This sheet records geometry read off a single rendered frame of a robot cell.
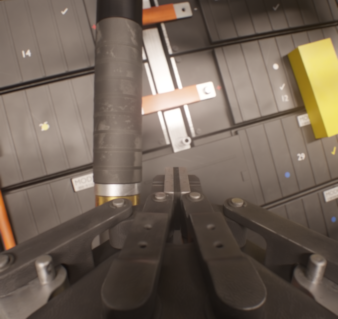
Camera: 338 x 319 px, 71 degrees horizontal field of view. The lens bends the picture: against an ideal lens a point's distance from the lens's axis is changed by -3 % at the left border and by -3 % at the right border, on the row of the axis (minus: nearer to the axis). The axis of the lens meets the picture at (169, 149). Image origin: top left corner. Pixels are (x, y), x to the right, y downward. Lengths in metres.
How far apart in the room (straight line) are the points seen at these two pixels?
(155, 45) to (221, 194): 0.27
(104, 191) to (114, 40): 0.13
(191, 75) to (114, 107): 0.23
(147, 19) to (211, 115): 0.19
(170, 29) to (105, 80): 0.24
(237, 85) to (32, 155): 0.34
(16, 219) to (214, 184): 0.30
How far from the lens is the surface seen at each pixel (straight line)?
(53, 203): 0.40
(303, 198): 0.49
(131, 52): 0.24
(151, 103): 0.39
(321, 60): 0.50
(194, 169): 0.39
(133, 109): 0.23
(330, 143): 0.52
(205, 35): 0.46
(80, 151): 0.39
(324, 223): 0.52
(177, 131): 0.41
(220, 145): 0.40
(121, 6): 0.26
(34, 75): 0.42
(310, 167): 0.49
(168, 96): 0.40
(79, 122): 0.39
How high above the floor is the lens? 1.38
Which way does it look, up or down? 80 degrees down
